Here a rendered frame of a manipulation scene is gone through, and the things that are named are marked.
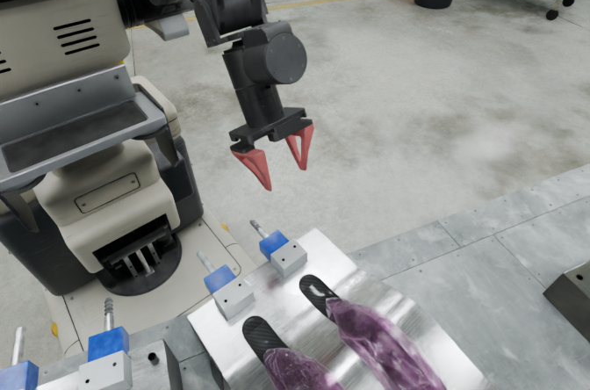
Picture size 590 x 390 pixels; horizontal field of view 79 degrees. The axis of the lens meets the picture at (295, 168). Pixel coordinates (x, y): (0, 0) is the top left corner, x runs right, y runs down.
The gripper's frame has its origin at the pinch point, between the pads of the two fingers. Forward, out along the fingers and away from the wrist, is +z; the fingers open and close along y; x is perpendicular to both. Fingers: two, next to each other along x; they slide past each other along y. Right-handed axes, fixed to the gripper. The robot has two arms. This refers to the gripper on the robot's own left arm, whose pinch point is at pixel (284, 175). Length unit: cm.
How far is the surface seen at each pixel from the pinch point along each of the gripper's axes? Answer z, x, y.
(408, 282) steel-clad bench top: 26.3, -8.9, 11.8
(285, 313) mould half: 17.8, -4.3, -9.8
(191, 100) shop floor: 11, 203, 58
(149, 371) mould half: 12.9, -2.3, -28.6
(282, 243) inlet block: 12.5, 3.3, -3.0
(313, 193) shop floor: 64, 96, 64
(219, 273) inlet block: 11.6, 5.2, -14.2
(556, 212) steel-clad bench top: 31, -18, 49
